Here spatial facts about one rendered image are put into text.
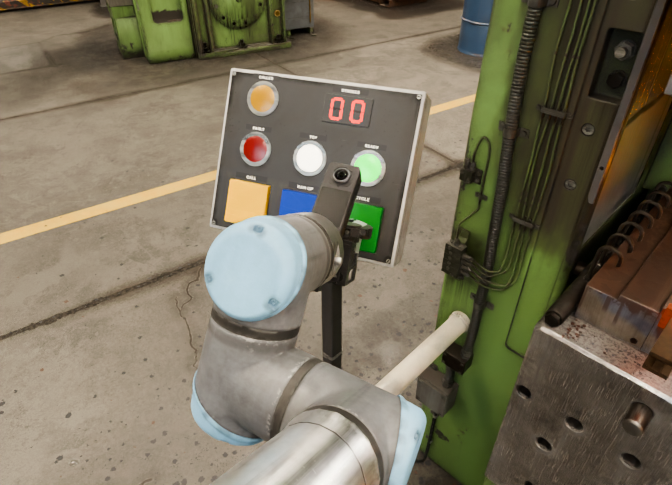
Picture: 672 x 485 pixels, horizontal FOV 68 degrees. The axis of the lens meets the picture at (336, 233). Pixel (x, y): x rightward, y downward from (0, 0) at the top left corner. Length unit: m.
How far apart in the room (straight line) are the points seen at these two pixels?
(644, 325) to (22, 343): 2.06
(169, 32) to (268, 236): 4.75
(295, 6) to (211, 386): 5.42
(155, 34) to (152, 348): 3.58
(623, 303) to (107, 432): 1.56
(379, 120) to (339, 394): 0.48
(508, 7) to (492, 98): 0.15
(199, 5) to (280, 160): 4.31
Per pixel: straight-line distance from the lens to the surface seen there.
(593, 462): 0.97
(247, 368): 0.49
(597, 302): 0.84
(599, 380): 0.84
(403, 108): 0.80
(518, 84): 0.89
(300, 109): 0.85
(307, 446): 0.38
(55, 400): 2.05
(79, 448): 1.89
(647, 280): 0.86
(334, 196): 0.64
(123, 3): 5.31
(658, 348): 0.72
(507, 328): 1.15
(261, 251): 0.44
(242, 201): 0.87
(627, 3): 0.84
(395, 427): 0.44
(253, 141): 0.87
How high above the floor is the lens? 1.48
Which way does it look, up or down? 36 degrees down
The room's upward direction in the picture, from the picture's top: straight up
